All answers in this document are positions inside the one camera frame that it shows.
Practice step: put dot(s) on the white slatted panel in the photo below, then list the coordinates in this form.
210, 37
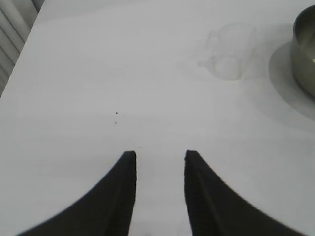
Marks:
9, 37

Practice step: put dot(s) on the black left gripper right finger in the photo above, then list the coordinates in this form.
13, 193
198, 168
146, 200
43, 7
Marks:
216, 209

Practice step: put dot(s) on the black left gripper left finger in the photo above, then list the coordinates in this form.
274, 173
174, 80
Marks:
108, 204

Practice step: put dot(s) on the clear plastic measuring cup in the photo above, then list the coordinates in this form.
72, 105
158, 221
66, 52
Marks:
226, 66

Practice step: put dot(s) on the stainless steel mixing bowl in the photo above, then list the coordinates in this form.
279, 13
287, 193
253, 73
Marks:
305, 56

